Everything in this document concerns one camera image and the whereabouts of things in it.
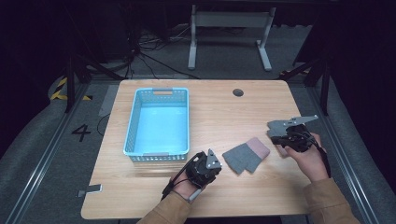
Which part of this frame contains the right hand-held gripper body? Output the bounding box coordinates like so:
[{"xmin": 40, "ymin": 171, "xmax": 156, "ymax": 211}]
[{"xmin": 270, "ymin": 115, "xmax": 319, "ymax": 153}]

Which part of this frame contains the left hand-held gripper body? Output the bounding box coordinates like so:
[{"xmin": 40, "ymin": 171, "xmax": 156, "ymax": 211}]
[{"xmin": 185, "ymin": 147, "xmax": 223, "ymax": 189}]

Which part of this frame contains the grey and pink sock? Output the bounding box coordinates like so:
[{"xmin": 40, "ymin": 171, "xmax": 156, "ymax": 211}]
[{"xmin": 266, "ymin": 119, "xmax": 291, "ymax": 158}]

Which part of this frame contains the grey cloth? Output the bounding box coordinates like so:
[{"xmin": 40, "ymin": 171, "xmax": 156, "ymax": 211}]
[{"xmin": 221, "ymin": 136, "xmax": 271, "ymax": 175}]

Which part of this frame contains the blue plastic basket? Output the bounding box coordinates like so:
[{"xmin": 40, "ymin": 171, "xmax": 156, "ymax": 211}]
[{"xmin": 122, "ymin": 87, "xmax": 191, "ymax": 163}]

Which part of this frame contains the person's left hand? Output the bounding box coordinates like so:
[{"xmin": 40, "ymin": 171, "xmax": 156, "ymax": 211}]
[{"xmin": 170, "ymin": 172, "xmax": 204, "ymax": 203}]

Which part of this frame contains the person's right hand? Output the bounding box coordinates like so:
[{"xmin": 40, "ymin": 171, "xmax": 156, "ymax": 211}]
[{"xmin": 284, "ymin": 133, "xmax": 330, "ymax": 183}]

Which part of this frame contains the black metal stand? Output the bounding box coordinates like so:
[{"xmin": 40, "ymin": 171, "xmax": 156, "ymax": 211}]
[
  {"xmin": 277, "ymin": 46, "xmax": 332, "ymax": 117},
  {"xmin": 63, "ymin": 50, "xmax": 126, "ymax": 114}
]

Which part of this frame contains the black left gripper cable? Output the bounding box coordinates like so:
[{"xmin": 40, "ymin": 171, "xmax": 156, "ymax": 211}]
[{"xmin": 161, "ymin": 151, "xmax": 200, "ymax": 202}]

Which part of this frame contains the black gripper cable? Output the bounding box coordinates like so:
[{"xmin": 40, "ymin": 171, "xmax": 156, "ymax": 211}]
[
  {"xmin": 161, "ymin": 151, "xmax": 200, "ymax": 202},
  {"xmin": 292, "ymin": 130, "xmax": 332, "ymax": 179}
]

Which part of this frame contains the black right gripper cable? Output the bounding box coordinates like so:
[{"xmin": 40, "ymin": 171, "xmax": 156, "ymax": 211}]
[{"xmin": 292, "ymin": 130, "xmax": 332, "ymax": 179}]

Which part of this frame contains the metal floor rail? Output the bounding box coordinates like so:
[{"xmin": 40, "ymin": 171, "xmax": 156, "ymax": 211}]
[
  {"xmin": 5, "ymin": 83, "xmax": 92, "ymax": 224},
  {"xmin": 305, "ymin": 86, "xmax": 381, "ymax": 224}
]

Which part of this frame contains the small grey metal bracket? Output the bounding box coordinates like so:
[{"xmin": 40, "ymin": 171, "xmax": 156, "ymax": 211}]
[{"xmin": 76, "ymin": 183, "xmax": 104, "ymax": 198}]

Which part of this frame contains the thin black floor cable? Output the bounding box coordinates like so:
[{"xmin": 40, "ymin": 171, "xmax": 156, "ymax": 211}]
[{"xmin": 96, "ymin": 113, "xmax": 111, "ymax": 137}]

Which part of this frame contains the white metal desk frame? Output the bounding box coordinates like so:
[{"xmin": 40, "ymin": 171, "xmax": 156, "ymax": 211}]
[{"xmin": 187, "ymin": 4, "xmax": 277, "ymax": 72}]

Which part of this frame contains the bundle of floor cables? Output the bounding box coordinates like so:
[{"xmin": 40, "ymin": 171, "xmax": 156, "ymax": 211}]
[{"xmin": 123, "ymin": 26, "xmax": 201, "ymax": 80}]

